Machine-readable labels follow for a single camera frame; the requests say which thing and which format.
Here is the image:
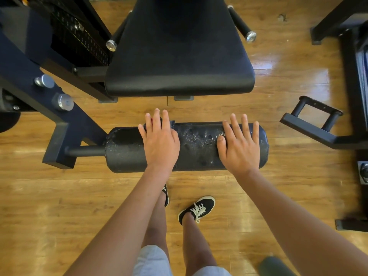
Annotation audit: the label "dark green plastic bucket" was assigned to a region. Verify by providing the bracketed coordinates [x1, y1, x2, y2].
[258, 256, 297, 276]

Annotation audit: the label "person's left leg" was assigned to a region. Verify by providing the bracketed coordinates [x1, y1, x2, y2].
[141, 192, 170, 259]

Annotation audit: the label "person's right hand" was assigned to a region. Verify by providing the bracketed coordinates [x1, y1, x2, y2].
[216, 113, 261, 179]

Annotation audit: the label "person's left forearm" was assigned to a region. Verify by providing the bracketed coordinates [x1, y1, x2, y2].
[63, 166, 173, 276]

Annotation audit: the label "person's left hand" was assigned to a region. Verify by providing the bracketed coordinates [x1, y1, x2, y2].
[138, 108, 181, 173]

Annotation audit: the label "person's right forearm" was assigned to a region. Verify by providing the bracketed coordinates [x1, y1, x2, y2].
[236, 169, 368, 276]

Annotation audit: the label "person's right black shoe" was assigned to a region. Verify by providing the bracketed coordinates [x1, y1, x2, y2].
[177, 196, 217, 225]

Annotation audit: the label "person's right leg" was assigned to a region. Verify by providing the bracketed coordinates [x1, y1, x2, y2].
[181, 214, 218, 271]

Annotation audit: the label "person's left black shoe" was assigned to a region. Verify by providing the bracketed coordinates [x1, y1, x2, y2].
[161, 184, 170, 208]

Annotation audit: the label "person's white shorts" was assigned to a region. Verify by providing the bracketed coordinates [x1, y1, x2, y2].
[132, 244, 232, 276]

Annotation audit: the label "person's leg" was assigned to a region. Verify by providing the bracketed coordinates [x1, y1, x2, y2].
[181, 214, 218, 271]
[141, 192, 170, 259]

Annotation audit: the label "person's black shoe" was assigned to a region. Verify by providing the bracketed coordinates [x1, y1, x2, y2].
[177, 196, 217, 225]
[161, 184, 170, 208]

